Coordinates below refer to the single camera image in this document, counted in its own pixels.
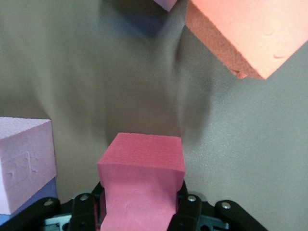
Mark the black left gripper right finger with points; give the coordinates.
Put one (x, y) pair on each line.
(190, 211)

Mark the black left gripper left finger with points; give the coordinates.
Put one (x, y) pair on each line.
(81, 211)

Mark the purple foam cube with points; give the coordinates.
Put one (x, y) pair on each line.
(41, 197)

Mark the red foam cube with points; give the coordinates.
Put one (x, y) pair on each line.
(142, 168)

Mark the pink foam cube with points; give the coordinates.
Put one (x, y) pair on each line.
(24, 156)
(166, 3)

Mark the orange foam cube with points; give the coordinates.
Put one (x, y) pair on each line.
(252, 31)

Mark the paper table cover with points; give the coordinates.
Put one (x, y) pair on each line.
(96, 72)

